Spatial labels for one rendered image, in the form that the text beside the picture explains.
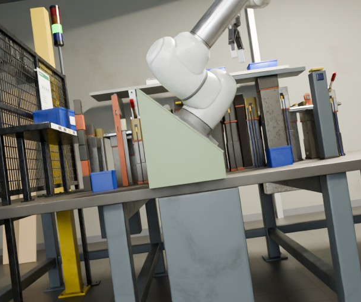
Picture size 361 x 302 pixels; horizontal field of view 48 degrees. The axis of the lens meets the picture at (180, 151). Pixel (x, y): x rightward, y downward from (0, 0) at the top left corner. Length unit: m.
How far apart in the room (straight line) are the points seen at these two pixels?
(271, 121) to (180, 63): 0.72
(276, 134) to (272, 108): 0.13
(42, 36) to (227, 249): 2.11
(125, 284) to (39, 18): 2.08
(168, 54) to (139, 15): 3.79
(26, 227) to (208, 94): 3.40
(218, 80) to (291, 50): 3.71
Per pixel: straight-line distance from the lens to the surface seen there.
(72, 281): 2.99
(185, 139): 1.44
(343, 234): 1.67
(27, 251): 4.60
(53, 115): 2.24
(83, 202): 1.55
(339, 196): 1.65
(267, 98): 2.08
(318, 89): 2.16
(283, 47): 5.25
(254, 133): 2.22
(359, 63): 5.49
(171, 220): 1.50
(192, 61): 1.52
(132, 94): 2.25
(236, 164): 2.14
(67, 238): 2.94
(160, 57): 1.50
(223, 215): 1.50
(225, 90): 1.60
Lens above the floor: 0.76
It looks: 2 degrees up
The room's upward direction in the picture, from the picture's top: 8 degrees counter-clockwise
